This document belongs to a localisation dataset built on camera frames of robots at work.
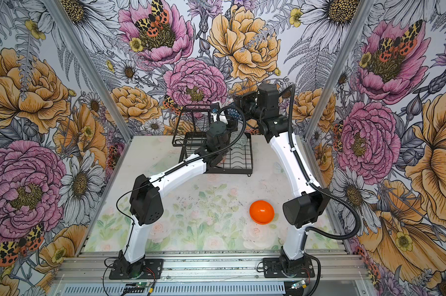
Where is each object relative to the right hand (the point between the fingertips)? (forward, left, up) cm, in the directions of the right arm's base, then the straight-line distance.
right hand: (231, 100), depth 72 cm
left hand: (+2, +1, -8) cm, 9 cm away
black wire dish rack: (+20, +24, -36) cm, 47 cm away
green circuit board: (-53, +36, -45) cm, 78 cm away
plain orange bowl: (-27, -13, -43) cm, 52 cm away
